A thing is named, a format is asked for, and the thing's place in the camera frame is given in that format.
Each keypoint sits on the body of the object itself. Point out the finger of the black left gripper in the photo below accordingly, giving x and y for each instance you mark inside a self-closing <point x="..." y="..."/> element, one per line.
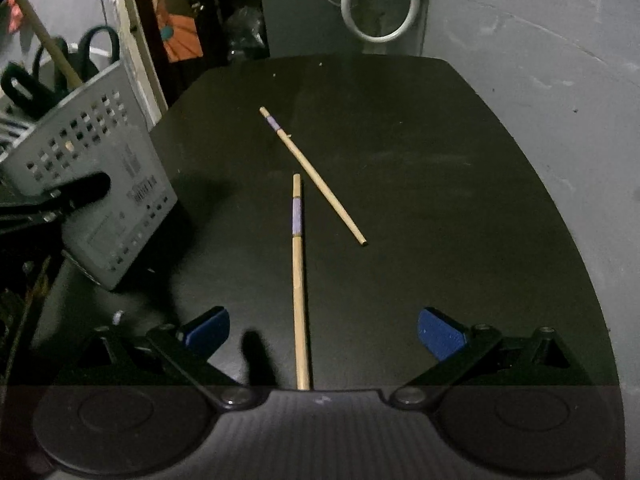
<point x="61" y="200"/>

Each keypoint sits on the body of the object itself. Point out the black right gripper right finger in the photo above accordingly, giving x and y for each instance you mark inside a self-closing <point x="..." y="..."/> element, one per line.
<point x="456" y="348"/>

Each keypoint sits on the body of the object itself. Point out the wooden chopstick plain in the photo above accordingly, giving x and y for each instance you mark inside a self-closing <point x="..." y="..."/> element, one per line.
<point x="311" y="172"/>

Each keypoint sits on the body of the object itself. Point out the green handled kitchen scissors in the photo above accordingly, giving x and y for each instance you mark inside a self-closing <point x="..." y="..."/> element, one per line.
<point x="80" y="59"/>

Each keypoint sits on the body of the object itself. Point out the white perforated plastic basket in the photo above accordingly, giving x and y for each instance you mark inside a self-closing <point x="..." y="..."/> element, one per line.
<point x="95" y="148"/>

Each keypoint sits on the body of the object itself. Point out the black slotted spatula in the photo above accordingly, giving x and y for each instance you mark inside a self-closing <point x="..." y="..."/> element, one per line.
<point x="30" y="96"/>

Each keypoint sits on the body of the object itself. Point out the black table mat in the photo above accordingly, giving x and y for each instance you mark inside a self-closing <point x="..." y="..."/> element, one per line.
<point x="453" y="216"/>

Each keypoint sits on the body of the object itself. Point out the wooden chopstick purple band long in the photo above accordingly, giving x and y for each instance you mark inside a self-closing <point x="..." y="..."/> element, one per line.
<point x="47" y="41"/>

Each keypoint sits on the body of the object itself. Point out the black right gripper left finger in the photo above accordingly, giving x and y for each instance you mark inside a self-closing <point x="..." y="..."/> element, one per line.
<point x="184" y="351"/>

